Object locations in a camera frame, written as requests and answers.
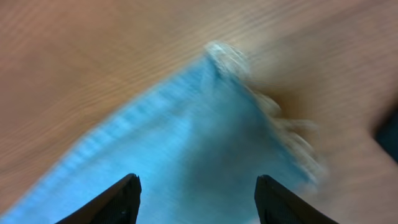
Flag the blue denim jeans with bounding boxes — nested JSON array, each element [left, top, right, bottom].
[[1, 42, 326, 223]]

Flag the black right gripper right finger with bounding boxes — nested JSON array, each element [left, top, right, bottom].
[[254, 175, 337, 224]]

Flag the black cloth garment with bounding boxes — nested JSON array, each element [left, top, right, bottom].
[[374, 105, 397, 163]]

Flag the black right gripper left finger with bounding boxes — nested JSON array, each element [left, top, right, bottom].
[[57, 174, 142, 224]]

